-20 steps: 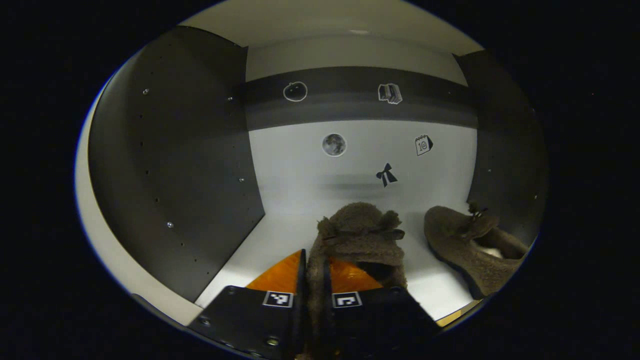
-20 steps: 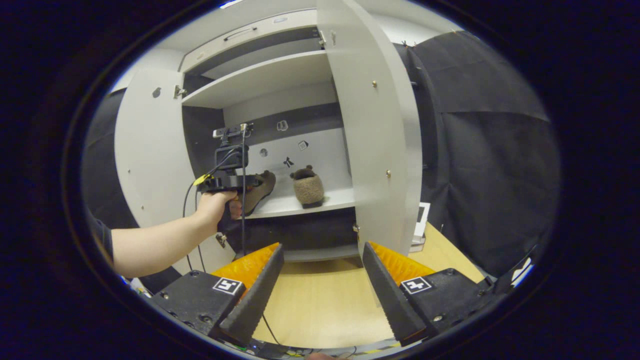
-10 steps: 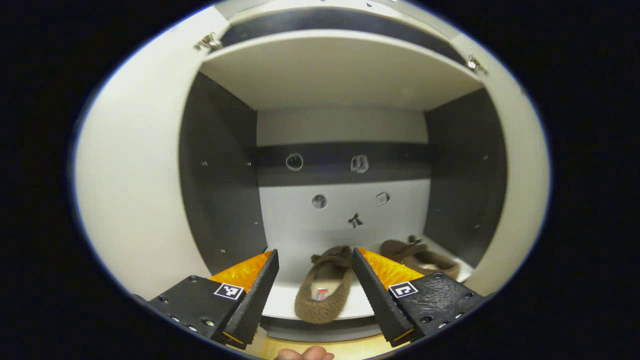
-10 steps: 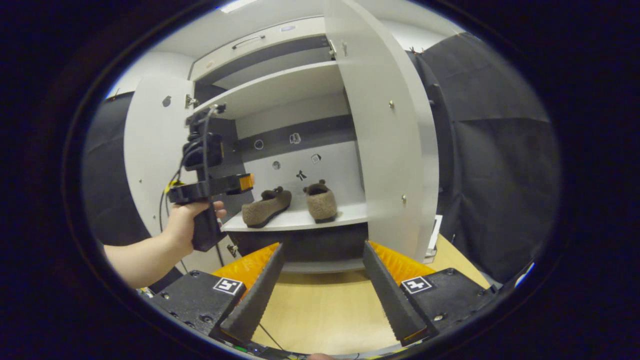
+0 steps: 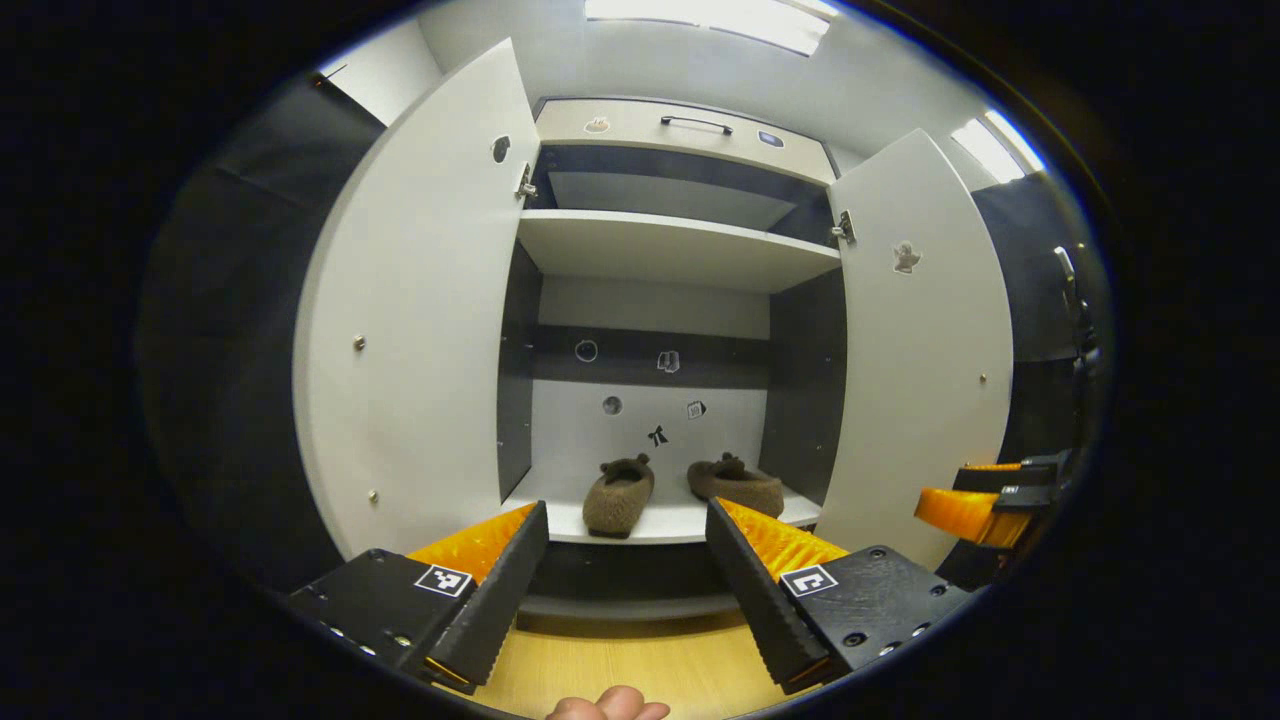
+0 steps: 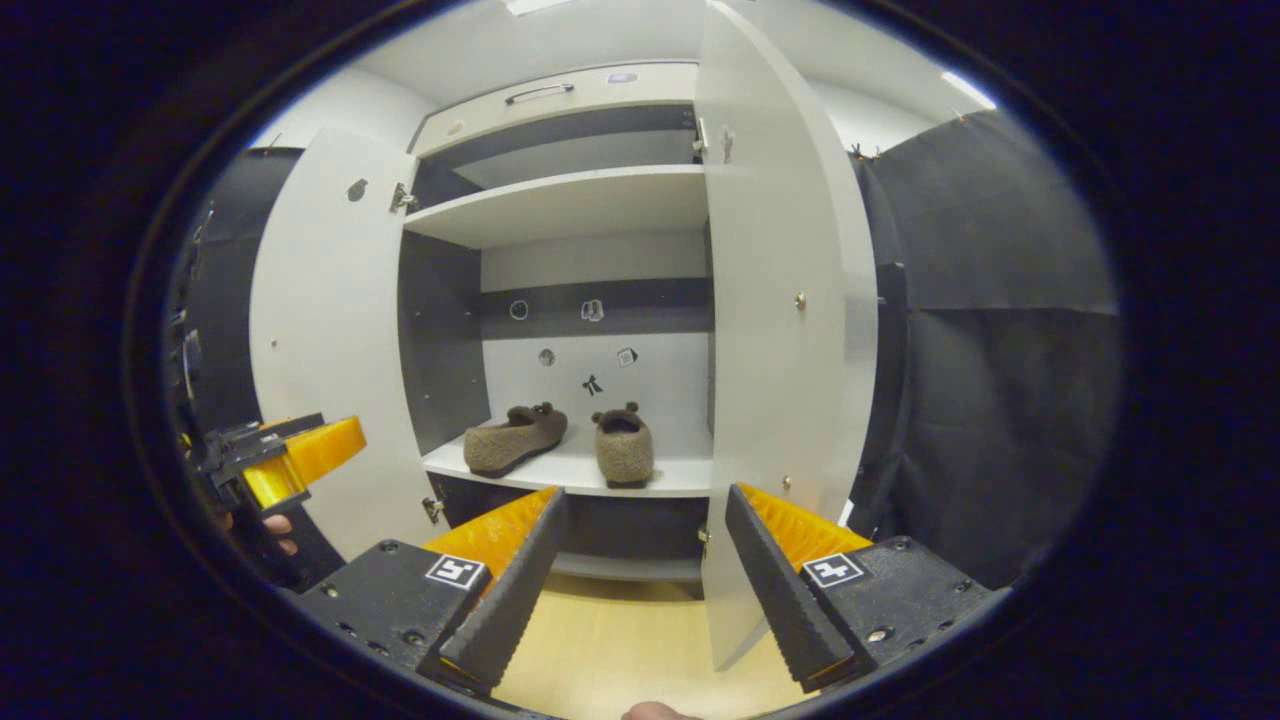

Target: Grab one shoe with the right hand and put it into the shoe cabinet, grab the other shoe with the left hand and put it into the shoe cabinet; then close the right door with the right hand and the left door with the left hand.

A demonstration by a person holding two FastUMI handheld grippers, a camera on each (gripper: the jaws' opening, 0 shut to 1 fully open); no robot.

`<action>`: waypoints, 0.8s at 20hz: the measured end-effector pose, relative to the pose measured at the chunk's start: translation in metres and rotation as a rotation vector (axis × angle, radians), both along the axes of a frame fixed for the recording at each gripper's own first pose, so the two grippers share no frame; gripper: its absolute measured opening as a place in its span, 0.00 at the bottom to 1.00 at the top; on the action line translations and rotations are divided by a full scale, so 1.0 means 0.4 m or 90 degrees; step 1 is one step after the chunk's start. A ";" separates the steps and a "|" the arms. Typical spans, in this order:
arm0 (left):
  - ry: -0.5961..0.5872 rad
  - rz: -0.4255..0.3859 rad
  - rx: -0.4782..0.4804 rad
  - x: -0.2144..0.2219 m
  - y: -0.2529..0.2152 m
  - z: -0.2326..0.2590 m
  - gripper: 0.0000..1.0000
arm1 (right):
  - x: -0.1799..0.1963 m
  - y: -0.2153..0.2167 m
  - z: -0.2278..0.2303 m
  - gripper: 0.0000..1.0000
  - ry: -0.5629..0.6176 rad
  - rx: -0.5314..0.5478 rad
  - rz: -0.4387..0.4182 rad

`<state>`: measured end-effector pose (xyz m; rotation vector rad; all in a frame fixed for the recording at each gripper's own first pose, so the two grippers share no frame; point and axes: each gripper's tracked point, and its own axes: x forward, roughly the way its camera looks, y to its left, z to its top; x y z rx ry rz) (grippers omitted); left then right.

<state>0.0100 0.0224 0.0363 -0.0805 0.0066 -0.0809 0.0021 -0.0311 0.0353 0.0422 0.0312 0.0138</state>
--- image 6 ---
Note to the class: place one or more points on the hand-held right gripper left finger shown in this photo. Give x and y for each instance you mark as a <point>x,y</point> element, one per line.
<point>515,590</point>

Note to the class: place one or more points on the white cabinet drawer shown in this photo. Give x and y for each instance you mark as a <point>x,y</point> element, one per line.
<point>600,105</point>

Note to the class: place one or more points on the brown fuzzy shoe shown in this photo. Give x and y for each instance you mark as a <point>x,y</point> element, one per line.
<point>510,445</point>
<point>625,455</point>

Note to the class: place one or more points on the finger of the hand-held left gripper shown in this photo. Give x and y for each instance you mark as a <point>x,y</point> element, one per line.
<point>280,425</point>
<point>230,465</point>

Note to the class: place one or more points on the white shoe cabinet door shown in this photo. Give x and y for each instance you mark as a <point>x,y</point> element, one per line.
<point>780,200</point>
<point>330,300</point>

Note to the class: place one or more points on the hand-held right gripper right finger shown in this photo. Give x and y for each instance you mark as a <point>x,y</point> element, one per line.
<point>775,590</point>

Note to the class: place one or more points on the large ceiling light panel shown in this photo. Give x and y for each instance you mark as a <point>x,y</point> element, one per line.
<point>535,5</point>

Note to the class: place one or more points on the small ceiling light panel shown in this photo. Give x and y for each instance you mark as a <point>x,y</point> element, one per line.
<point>968,90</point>

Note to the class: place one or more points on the black backdrop cloth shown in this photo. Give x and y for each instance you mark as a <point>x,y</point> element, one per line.
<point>225,300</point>
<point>1000,400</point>

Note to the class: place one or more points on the white shoe cabinet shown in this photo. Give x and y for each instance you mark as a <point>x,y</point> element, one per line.
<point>660,380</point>

